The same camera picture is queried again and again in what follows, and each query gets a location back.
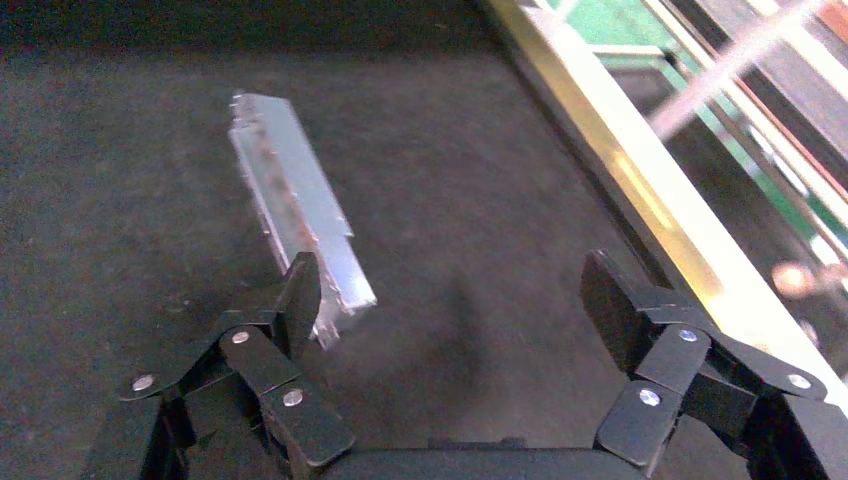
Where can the plain silver metal channel part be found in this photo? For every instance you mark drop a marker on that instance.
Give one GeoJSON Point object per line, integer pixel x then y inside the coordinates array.
{"type": "Point", "coordinates": [298, 192]}

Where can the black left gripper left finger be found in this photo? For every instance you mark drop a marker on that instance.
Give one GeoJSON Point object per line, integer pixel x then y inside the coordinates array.
{"type": "Point", "coordinates": [291, 397]}

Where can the white tube railing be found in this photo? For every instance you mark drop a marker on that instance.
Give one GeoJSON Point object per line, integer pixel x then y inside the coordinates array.
{"type": "Point", "coordinates": [722, 66]}

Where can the black tray mat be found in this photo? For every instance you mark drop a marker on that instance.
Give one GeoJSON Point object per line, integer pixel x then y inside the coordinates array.
{"type": "Point", "coordinates": [132, 199]}

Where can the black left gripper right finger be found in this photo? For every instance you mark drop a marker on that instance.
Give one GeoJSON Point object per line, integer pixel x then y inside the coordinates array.
{"type": "Point", "coordinates": [636, 318]}

